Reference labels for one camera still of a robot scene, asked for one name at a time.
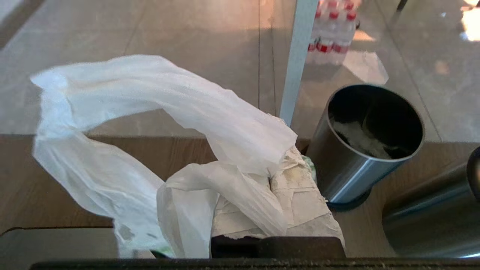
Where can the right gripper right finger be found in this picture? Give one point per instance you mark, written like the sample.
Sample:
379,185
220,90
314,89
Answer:
303,247

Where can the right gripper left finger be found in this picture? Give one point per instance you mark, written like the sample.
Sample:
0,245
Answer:
234,247

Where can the white plastic trash bag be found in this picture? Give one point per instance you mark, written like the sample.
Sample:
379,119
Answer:
210,112

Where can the small steel trash bin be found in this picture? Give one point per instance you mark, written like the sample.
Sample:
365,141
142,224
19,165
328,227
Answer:
345,172

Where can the crumpled paper in bin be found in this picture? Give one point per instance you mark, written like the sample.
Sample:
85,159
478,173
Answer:
360,140

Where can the large steel trash bin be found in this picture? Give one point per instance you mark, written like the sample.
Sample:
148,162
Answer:
431,213

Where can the shrink-wrapped water bottle pack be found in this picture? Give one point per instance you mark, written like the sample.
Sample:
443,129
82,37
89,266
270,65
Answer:
332,33

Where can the white metal post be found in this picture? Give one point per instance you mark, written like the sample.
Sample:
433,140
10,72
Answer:
298,56

